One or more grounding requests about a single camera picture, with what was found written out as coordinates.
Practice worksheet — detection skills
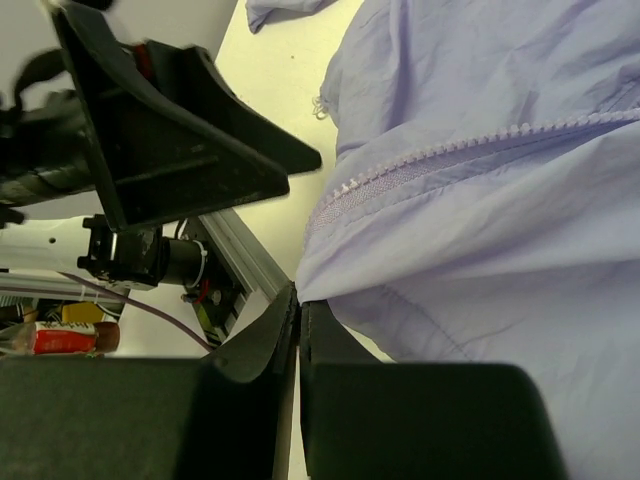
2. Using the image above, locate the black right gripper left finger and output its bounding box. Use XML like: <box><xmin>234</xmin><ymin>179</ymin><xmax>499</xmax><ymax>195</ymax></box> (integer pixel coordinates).
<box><xmin>1</xmin><ymin>284</ymin><xmax>299</xmax><ymax>479</ymax></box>

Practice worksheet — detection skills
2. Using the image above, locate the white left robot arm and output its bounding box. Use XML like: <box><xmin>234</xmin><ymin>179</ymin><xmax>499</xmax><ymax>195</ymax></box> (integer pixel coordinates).
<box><xmin>1</xmin><ymin>1</ymin><xmax>321</xmax><ymax>479</ymax></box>

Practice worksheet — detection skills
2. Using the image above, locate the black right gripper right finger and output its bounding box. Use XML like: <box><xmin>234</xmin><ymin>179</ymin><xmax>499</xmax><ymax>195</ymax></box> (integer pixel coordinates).
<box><xmin>298</xmin><ymin>298</ymin><xmax>569</xmax><ymax>480</ymax></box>

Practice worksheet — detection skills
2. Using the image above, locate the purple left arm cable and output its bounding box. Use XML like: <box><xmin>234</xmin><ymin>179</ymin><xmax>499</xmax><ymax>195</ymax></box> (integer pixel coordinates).
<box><xmin>57</xmin><ymin>269</ymin><xmax>214</xmax><ymax>351</ymax></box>

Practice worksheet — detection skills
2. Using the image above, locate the lilac zip jacket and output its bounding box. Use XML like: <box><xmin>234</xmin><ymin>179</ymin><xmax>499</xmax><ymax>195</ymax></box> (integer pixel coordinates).
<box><xmin>297</xmin><ymin>1</ymin><xmax>639</xmax><ymax>479</ymax></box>

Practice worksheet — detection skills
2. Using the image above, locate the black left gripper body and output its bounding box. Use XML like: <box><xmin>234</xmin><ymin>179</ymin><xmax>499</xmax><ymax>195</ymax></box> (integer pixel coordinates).
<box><xmin>1</xmin><ymin>48</ymin><xmax>97</xmax><ymax>220</ymax></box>

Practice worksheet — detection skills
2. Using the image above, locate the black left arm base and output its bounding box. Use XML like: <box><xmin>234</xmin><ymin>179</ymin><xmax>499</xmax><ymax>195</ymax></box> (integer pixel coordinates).
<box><xmin>174</xmin><ymin>218</ymin><xmax>269</xmax><ymax>349</ymax></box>

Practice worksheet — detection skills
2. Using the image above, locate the red labelled bottle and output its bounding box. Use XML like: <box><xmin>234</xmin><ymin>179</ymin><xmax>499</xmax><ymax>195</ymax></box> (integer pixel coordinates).
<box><xmin>1</xmin><ymin>322</ymin><xmax>120</xmax><ymax>356</ymax></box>

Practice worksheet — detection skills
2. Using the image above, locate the yellow box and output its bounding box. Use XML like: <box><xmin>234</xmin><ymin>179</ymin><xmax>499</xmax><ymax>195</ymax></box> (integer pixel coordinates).
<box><xmin>60</xmin><ymin>302</ymin><xmax>118</xmax><ymax>324</ymax></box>

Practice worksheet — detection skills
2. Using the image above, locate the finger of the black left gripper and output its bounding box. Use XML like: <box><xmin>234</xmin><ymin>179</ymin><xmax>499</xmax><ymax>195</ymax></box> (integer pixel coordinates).
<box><xmin>144</xmin><ymin>40</ymin><xmax>322</xmax><ymax>175</ymax></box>
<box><xmin>52</xmin><ymin>2</ymin><xmax>289</xmax><ymax>231</ymax></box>

